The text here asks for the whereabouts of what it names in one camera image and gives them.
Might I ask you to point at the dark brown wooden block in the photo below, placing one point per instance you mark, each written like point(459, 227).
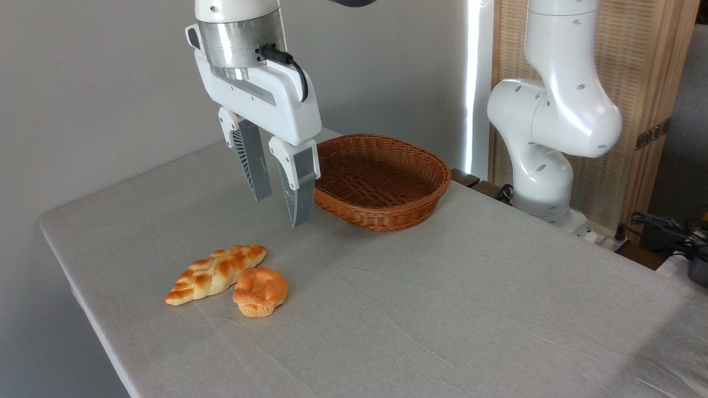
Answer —
point(463, 177)

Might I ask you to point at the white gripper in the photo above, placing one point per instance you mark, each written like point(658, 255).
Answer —
point(287, 113)

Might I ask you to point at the brown wicker basket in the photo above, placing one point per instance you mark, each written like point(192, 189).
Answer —
point(381, 188)

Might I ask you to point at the light grey tablecloth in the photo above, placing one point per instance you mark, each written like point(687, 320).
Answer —
point(442, 309)

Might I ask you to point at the metal screen hinge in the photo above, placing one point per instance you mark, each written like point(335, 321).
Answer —
point(652, 134)

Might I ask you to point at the long braided bread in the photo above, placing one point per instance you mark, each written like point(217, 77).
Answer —
point(213, 273)

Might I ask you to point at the round bread bun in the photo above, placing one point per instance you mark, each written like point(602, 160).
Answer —
point(260, 290)

